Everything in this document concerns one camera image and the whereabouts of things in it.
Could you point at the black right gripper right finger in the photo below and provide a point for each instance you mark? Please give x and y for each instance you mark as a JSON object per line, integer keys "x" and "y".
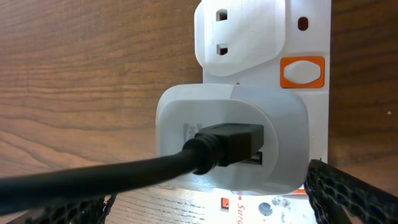
{"x": 335, "y": 195}

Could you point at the white power strip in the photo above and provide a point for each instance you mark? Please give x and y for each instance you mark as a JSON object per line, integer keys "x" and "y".
{"x": 273, "y": 56}

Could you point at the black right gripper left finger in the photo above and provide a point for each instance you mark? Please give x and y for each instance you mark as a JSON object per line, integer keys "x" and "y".
{"x": 93, "y": 211}

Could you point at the white charger plug adapter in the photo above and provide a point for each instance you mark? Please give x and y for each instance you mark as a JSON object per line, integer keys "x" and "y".
{"x": 258, "y": 138}

